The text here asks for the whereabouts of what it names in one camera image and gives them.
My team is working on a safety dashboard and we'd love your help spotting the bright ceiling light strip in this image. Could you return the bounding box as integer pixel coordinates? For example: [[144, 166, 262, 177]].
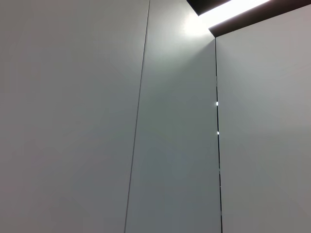
[[199, 0, 272, 29]]

